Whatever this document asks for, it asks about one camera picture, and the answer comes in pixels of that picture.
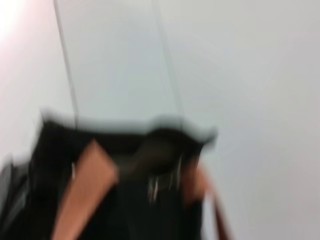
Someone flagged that black food bag brown handles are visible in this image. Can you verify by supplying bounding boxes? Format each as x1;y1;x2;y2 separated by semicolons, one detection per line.
0;107;237;240

